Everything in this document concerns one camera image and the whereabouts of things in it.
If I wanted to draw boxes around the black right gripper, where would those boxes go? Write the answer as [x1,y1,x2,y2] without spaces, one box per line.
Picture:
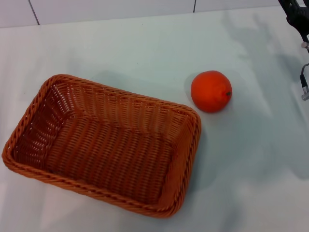
[278,0,309,50]

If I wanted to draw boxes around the orange fruit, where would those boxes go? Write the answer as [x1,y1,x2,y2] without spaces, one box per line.
[191,70,233,114]

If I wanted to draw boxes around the orange woven plastic basket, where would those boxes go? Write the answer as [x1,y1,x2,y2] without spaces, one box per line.
[1,73,202,219]

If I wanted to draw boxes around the black cable with metal plug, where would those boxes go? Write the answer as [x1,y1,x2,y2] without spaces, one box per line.
[299,63,309,102]

